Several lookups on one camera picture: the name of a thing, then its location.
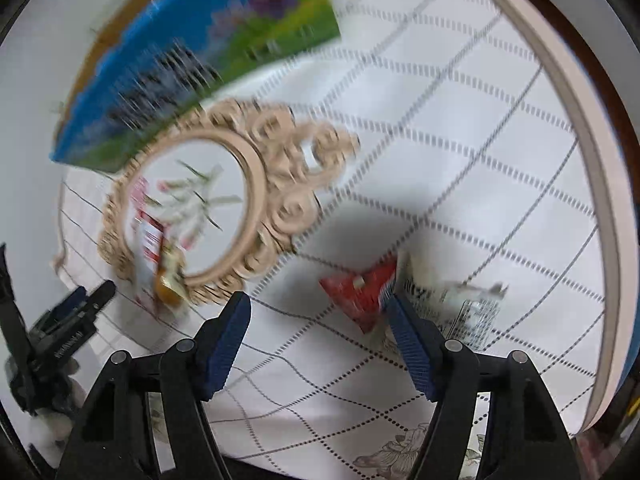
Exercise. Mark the red snack packet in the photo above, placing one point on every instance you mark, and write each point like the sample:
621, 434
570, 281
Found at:
360, 295

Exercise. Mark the orange jelly cup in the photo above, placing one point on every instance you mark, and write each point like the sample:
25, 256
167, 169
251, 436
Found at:
170, 280

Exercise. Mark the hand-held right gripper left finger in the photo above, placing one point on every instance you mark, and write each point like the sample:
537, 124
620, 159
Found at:
225, 345

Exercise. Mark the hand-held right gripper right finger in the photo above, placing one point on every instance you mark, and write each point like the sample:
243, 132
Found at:
410, 345

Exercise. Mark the white checked quilt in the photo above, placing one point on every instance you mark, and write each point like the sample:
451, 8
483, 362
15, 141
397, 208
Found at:
450, 160

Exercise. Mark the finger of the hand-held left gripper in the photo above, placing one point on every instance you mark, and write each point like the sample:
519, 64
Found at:
100, 294
67, 305

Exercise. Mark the white snack packet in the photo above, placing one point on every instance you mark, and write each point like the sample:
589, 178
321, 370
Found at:
455, 310

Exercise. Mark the long silver snack packet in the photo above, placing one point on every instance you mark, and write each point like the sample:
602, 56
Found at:
147, 240

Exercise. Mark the blue printed cardboard box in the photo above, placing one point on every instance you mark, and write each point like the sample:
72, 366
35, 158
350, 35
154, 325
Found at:
200, 50

